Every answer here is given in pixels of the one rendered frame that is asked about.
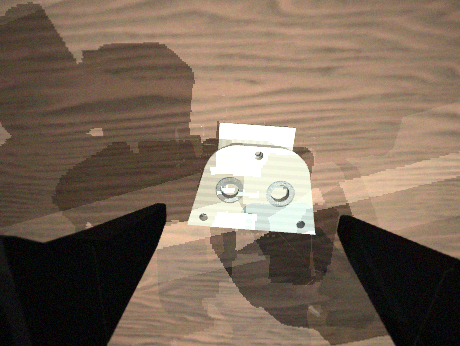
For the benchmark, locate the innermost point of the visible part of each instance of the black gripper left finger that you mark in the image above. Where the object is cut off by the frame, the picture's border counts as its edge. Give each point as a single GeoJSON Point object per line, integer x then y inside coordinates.
{"type": "Point", "coordinates": [73, 290]}

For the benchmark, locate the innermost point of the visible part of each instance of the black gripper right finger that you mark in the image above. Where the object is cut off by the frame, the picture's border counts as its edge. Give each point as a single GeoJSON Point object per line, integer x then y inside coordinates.
{"type": "Point", "coordinates": [414, 289]}

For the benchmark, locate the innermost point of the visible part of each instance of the white metal plate with two round holes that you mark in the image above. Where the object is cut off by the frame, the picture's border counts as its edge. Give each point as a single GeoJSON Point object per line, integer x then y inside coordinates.
{"type": "Point", "coordinates": [253, 207]}

